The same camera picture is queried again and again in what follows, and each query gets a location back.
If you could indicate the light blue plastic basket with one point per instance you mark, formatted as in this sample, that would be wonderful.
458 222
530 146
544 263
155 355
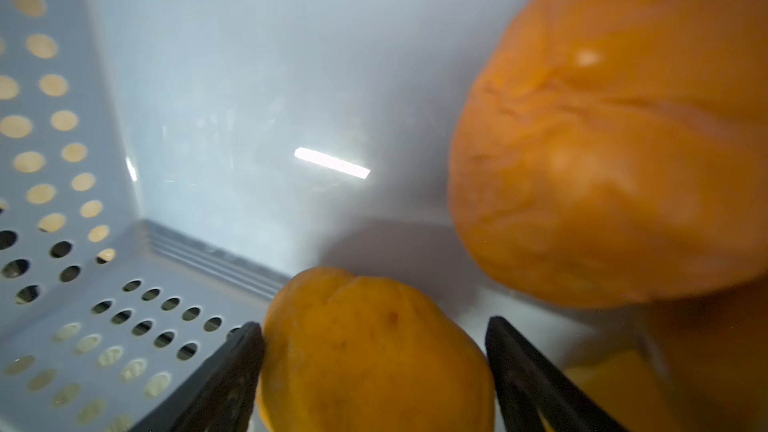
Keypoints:
168 165

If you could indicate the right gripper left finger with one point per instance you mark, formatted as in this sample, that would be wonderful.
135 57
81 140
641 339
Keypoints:
220 394

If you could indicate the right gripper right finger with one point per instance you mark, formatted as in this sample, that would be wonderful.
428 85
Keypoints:
532 392

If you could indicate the yellow green potato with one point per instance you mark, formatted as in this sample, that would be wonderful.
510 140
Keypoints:
624 385

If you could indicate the orange potato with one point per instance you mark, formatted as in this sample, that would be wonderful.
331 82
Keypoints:
614 152
345 352
710 353

